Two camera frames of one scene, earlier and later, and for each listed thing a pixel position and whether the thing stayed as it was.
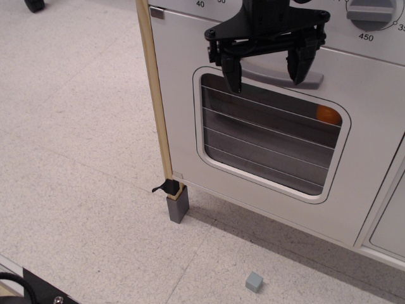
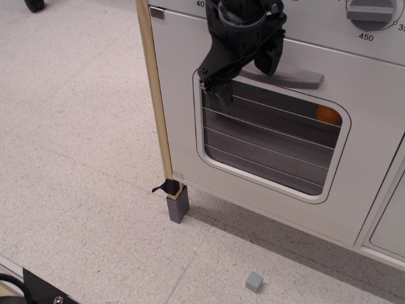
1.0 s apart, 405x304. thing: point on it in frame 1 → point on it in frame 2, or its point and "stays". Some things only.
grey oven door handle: (312, 81) stays
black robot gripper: (264, 27) → (239, 30)
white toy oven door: (316, 154) stays
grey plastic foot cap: (178, 209) stays
